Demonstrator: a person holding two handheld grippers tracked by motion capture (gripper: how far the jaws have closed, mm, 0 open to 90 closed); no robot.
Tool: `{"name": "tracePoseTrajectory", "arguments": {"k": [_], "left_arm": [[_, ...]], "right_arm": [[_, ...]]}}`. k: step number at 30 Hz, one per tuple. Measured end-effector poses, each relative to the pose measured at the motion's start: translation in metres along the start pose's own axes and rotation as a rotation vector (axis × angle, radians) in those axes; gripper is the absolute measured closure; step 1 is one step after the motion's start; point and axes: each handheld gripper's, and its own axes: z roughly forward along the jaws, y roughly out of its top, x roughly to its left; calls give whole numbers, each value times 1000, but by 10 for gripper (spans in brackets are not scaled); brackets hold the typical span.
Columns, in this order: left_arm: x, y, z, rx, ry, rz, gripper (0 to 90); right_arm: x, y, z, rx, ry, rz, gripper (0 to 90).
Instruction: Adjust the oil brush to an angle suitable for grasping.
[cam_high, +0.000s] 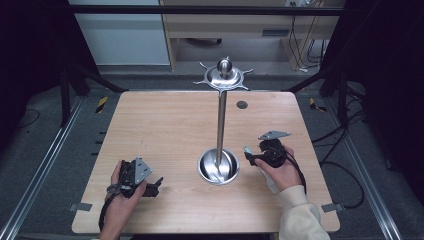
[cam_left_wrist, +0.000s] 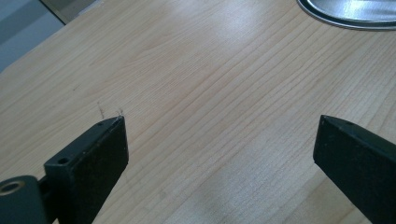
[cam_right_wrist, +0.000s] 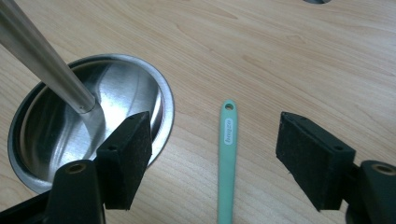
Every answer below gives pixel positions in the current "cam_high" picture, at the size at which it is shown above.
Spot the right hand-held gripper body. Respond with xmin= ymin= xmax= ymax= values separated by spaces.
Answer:
xmin=253 ymin=129 xmax=292 ymax=169

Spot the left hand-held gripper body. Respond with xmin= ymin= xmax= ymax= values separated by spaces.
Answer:
xmin=106 ymin=156 xmax=154 ymax=200

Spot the steel hook stand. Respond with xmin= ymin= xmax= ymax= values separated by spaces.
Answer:
xmin=193 ymin=56 xmax=255 ymax=186

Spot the person's right hand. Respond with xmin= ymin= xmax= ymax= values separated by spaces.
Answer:
xmin=254 ymin=145 xmax=304 ymax=193

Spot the person's left hand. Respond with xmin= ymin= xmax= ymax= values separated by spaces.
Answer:
xmin=100 ymin=160 xmax=148 ymax=222

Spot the white strip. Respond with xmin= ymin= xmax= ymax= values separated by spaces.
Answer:
xmin=258 ymin=167 xmax=280 ymax=195

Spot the yellow black tape marker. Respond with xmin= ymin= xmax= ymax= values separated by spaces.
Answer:
xmin=95 ymin=95 xmax=110 ymax=115
xmin=308 ymin=97 xmax=328 ymax=113

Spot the black metal stand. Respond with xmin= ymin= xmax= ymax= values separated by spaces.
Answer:
xmin=285 ymin=65 xmax=352 ymax=129
xmin=59 ymin=62 xmax=130 ymax=128

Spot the light wooden desk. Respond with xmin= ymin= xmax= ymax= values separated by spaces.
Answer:
xmin=159 ymin=0 xmax=348 ymax=72

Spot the white cabinet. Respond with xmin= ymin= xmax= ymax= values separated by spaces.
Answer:
xmin=67 ymin=0 xmax=171 ymax=66

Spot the dark curtain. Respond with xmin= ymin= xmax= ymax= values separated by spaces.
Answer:
xmin=319 ymin=0 xmax=424 ymax=204
xmin=0 ymin=0 xmax=100 ymax=152

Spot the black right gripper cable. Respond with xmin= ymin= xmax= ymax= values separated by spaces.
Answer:
xmin=282 ymin=150 xmax=308 ymax=196

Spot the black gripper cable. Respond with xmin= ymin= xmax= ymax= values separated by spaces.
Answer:
xmin=98 ymin=191 xmax=117 ymax=232
xmin=282 ymin=150 xmax=308 ymax=196

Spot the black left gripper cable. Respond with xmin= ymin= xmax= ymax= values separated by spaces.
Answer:
xmin=98 ymin=191 xmax=117 ymax=232

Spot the grey table bracket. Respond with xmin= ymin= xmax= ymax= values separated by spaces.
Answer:
xmin=69 ymin=202 xmax=93 ymax=213
xmin=321 ymin=202 xmax=345 ymax=214

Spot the aluminium floor rail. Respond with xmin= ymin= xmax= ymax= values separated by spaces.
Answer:
xmin=0 ymin=96 xmax=85 ymax=240
xmin=323 ymin=96 xmax=405 ymax=240

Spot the bundle of hanging cables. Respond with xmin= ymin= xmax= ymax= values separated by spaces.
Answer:
xmin=287 ymin=15 xmax=330 ymax=73

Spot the thin black floor cable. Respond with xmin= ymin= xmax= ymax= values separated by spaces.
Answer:
xmin=15 ymin=107 xmax=41 ymax=130

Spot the black frame crossbar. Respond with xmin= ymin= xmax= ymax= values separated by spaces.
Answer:
xmin=66 ymin=4 xmax=346 ymax=17

